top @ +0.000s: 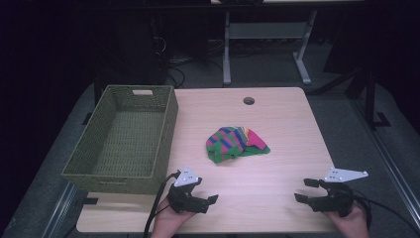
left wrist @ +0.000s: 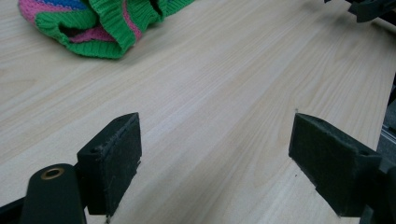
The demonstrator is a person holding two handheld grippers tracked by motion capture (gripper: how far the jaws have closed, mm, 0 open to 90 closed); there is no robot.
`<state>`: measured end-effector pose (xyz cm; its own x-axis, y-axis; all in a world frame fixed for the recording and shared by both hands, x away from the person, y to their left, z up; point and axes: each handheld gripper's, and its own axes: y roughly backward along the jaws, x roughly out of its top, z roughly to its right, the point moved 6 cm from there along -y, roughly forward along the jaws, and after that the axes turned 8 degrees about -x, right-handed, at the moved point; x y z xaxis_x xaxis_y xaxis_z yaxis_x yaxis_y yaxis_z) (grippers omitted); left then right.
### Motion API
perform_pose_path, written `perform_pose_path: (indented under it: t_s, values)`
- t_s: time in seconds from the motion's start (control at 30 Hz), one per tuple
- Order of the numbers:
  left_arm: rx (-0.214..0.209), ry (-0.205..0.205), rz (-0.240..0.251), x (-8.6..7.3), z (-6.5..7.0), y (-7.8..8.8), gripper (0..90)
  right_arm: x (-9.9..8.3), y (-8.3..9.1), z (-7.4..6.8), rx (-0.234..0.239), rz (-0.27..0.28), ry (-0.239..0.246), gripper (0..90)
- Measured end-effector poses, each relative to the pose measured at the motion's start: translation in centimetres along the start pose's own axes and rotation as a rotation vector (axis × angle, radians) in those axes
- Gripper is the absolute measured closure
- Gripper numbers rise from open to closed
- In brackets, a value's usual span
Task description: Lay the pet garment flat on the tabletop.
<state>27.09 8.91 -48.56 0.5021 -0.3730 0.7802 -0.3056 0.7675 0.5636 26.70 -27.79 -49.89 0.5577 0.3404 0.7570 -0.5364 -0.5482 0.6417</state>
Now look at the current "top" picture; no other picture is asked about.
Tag person's right hand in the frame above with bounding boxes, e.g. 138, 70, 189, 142
324, 199, 371, 238

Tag black metal stand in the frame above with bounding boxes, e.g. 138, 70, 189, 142
343, 67, 392, 131

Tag dark cabinet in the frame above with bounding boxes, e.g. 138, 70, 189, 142
93, 14, 170, 97

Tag tangle of floor cables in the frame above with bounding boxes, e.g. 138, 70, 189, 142
152, 35, 226, 89

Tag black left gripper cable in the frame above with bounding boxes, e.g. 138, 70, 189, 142
143, 170, 182, 238

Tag white metal desk frame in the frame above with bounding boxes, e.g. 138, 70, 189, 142
222, 9, 319, 86

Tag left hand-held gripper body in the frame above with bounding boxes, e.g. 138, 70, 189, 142
165, 166, 210, 214

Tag colourful striped cloth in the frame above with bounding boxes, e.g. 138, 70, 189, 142
205, 125, 271, 166

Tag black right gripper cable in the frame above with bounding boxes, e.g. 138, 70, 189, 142
348, 189, 420, 236

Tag person's left hand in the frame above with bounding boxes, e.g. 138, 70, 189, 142
150, 197, 196, 238

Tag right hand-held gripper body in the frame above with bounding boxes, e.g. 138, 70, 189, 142
310, 167, 369, 218

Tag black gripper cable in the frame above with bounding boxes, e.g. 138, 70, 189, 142
348, 189, 420, 236
143, 170, 182, 238

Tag green woven basket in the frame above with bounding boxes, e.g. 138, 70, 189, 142
60, 84, 179, 195

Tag metal floor rail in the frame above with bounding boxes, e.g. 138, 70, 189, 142
41, 180, 80, 238
352, 98, 420, 230

